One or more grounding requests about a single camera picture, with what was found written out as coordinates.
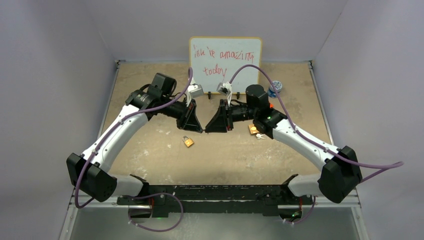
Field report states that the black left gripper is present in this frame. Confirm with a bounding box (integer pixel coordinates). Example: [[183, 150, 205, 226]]
[[161, 96, 203, 133]]

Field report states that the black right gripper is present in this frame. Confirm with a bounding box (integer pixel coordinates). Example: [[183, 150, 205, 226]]
[[205, 100, 257, 134]]

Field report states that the small brass padlock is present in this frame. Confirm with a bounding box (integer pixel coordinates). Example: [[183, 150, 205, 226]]
[[182, 135, 194, 148]]

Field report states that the large brass padlock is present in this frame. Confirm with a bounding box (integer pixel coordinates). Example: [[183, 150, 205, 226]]
[[248, 124, 260, 135]]

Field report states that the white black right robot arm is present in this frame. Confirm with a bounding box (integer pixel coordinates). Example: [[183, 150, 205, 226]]
[[205, 83, 363, 204]]

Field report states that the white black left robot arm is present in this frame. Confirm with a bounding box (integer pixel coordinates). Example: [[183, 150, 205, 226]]
[[66, 67, 204, 209]]

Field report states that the blue white round tin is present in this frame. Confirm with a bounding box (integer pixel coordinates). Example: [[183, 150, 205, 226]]
[[267, 80, 283, 98]]

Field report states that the yellow framed whiteboard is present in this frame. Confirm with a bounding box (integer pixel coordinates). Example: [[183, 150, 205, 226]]
[[188, 36, 263, 94]]

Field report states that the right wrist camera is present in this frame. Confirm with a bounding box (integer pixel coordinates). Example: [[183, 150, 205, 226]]
[[217, 82, 233, 106]]

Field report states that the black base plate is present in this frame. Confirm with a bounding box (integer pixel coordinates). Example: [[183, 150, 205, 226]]
[[117, 184, 313, 218]]

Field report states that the aluminium frame rail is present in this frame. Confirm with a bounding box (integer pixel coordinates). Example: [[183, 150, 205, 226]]
[[66, 68, 363, 225]]

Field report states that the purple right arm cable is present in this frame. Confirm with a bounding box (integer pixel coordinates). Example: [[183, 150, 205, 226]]
[[228, 64, 405, 226]]

